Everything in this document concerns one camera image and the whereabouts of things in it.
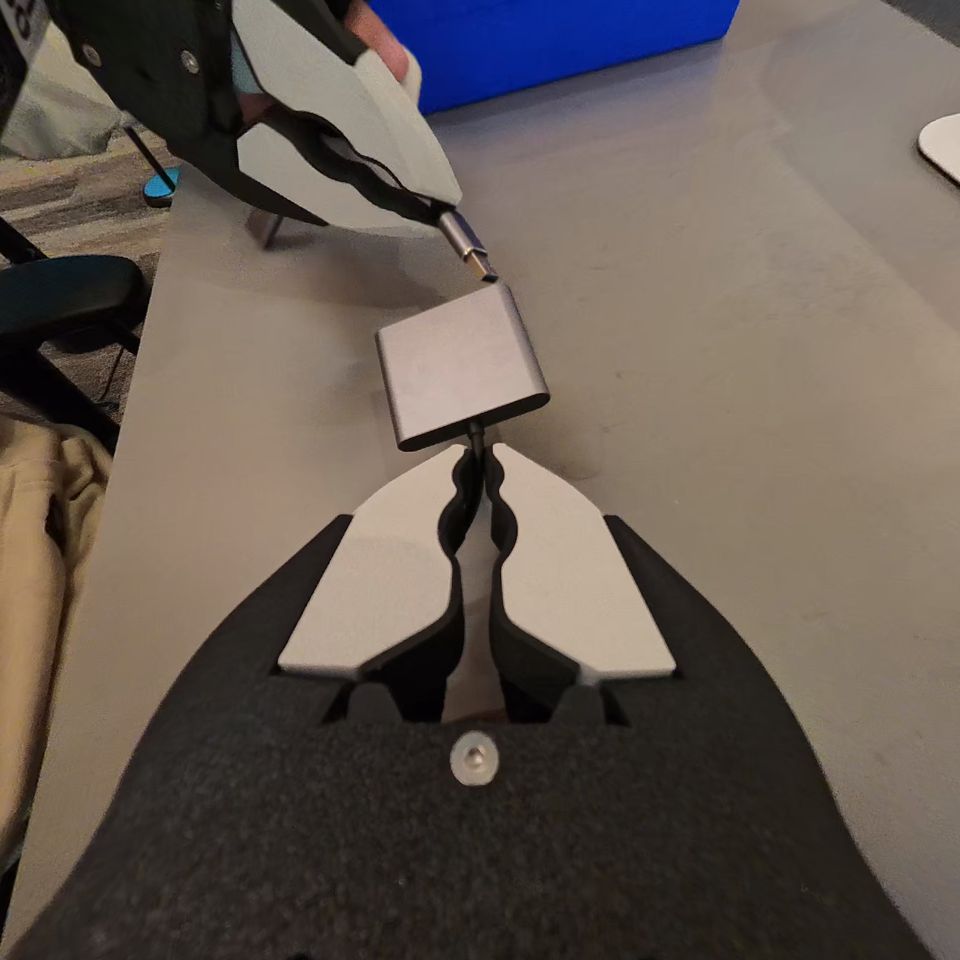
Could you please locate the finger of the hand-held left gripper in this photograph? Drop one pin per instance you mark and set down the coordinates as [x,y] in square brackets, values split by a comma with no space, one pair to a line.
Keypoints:
[300,52]
[300,180]

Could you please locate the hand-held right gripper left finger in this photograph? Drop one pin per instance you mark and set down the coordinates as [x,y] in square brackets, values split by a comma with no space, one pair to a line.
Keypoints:
[375,592]

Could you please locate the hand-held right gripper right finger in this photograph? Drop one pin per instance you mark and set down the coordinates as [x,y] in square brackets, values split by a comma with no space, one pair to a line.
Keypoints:
[577,592]

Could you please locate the grey usb hub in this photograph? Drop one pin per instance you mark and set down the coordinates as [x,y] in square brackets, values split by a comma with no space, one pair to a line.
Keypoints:
[457,367]

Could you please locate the blue plastic bin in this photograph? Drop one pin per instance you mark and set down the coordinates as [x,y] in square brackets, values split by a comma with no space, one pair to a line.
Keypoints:
[555,45]

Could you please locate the person's left forearm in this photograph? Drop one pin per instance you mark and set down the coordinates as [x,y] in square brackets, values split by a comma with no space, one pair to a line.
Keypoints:
[60,120]

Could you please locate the person's left hand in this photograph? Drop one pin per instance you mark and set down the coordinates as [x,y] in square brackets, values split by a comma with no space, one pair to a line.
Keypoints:
[379,34]

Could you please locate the black office chair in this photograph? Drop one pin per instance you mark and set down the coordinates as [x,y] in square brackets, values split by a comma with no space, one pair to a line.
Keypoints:
[67,292]

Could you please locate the beige hoodie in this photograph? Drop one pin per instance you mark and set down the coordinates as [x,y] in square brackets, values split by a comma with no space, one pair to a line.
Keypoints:
[37,562]

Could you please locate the wooden document stand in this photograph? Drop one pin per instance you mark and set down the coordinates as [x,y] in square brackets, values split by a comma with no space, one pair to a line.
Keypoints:
[945,150]

